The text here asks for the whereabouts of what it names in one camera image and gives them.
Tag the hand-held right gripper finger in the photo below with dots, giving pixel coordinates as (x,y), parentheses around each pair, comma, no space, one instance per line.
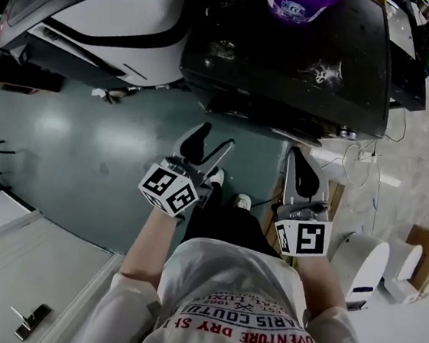
(309,181)
(290,179)

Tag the black trousers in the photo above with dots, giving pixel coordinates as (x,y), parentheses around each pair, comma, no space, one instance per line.
(227,226)

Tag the purple detergent bottle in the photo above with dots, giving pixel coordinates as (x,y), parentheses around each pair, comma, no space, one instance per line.
(301,2)

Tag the person's left forearm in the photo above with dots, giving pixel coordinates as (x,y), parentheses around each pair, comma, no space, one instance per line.
(152,244)

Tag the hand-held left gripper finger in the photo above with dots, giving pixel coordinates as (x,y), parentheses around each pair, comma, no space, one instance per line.
(192,145)
(218,156)

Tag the white shoe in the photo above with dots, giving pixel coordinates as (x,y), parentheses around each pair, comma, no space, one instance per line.
(218,176)
(242,201)

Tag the small white rounded device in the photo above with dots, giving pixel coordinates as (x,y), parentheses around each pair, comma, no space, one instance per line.
(403,269)

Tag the wooden pallet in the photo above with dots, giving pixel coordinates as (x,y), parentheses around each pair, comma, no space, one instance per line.
(336,204)

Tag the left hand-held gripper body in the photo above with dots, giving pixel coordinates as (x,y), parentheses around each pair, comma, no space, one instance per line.
(166,188)

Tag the white door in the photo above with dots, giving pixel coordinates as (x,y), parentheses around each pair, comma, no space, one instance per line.
(33,273)

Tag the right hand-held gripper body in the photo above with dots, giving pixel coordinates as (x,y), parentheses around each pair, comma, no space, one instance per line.
(307,235)

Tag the white and black appliance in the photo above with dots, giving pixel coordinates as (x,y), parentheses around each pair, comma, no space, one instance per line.
(112,20)

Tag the white printed T-shirt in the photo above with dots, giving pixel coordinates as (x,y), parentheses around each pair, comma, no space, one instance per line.
(229,314)

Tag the black table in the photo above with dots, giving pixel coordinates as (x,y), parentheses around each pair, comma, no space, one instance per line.
(408,62)

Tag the white power strip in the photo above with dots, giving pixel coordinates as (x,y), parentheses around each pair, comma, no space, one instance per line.
(367,156)

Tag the person's right forearm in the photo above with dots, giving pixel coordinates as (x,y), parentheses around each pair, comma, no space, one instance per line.
(319,282)

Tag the black washing machine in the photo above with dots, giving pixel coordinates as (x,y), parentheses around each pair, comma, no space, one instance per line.
(288,60)

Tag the white rounded dock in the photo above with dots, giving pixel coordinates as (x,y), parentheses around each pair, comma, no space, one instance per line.
(365,268)

